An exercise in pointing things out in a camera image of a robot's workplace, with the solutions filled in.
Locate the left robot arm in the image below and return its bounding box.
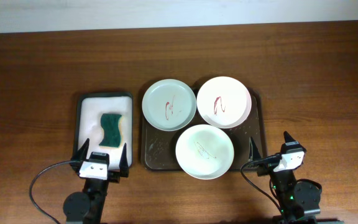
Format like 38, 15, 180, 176
63, 139, 129, 224

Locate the large brown tray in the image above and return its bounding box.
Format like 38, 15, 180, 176
140, 88, 268, 171

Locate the pale green plate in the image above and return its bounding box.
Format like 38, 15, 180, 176
142, 79, 196, 131

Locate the green yellow sponge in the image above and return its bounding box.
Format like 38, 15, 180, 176
99, 113, 123, 148

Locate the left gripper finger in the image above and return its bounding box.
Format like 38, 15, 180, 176
119, 143, 129, 173
71, 138, 90, 161

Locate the small black soapy tray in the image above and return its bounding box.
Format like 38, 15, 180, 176
73, 91, 134, 170

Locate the cream white plate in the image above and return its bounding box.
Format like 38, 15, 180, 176
175, 124, 234, 180

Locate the pink plate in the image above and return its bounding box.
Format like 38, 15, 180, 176
196, 77, 252, 129

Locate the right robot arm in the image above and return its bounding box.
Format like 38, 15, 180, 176
241, 131, 322, 223

